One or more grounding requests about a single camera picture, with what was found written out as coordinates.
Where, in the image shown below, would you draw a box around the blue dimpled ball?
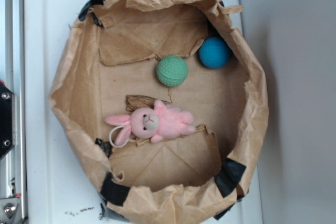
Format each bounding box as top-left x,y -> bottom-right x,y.
199,37 -> 232,69

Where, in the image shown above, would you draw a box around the brown paper bag bin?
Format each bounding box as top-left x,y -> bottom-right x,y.
49,0 -> 269,223

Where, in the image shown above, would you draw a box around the aluminium frame rail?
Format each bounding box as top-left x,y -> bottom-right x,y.
1,0 -> 28,223

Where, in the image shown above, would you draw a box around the white plastic tray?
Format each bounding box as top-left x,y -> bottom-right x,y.
23,0 -> 265,224

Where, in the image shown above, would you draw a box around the green dimpled ball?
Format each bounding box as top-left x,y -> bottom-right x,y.
156,56 -> 188,87

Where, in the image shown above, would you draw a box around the black robot mount plate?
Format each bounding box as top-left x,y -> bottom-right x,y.
0,81 -> 14,160

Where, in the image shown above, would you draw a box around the pink plush bunny keychain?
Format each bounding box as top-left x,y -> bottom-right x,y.
104,100 -> 196,147

